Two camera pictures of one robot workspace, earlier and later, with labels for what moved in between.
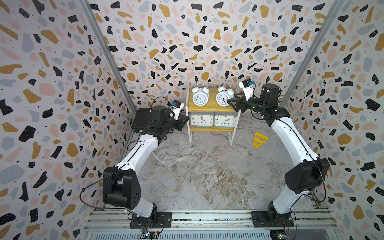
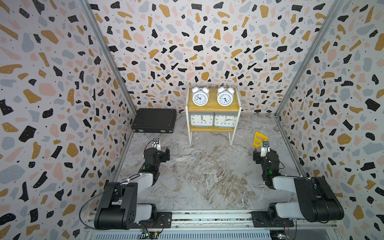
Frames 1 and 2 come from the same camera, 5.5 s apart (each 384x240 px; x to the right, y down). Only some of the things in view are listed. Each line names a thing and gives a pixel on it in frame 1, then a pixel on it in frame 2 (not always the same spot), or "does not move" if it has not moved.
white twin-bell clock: [200, 96] does not move
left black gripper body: [170, 124] to [161, 158]
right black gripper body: [254, 105] to [258, 160]
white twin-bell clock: [224, 94] does not move
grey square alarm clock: [226, 120] does not move
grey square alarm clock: [201, 119] does not move
